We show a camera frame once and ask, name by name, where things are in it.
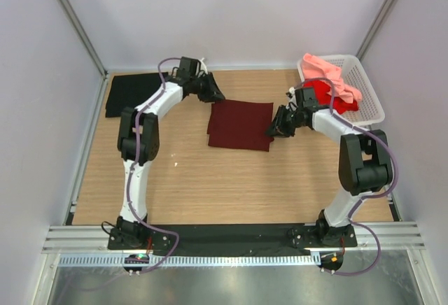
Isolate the right aluminium frame post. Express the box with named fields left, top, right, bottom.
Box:
left=356, top=0, right=398, bottom=61

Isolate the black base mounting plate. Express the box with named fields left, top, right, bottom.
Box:
left=107, top=222, right=358, bottom=257

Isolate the folded black t shirt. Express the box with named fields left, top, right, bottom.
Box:
left=105, top=73, right=162, bottom=118

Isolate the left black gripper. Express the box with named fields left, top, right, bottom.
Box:
left=190, top=72, right=225, bottom=103

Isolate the pink t shirt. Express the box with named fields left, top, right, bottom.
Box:
left=300, top=53, right=363, bottom=104

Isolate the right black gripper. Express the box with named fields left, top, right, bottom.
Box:
left=265, top=104, right=305, bottom=139

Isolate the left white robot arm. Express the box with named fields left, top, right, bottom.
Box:
left=108, top=57, right=225, bottom=250

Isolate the bright red t shirt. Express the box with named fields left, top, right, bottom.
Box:
left=302, top=78, right=360, bottom=114

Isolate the aluminium frame post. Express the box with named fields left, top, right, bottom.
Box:
left=57, top=0, right=107, bottom=77
left=356, top=0, right=398, bottom=61

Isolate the dark red t shirt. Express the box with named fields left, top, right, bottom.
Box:
left=207, top=100, right=274, bottom=152

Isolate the white slotted cable duct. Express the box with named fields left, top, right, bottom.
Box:
left=58, top=253, right=321, bottom=268

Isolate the left aluminium frame post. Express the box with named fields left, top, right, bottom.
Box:
left=57, top=0, right=107, bottom=77

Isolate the white plastic basket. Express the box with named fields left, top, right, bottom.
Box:
left=296, top=54, right=386, bottom=129

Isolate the aluminium front rail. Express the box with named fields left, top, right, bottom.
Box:
left=43, top=222, right=425, bottom=253

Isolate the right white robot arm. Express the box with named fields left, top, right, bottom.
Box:
left=265, top=87, right=393, bottom=247

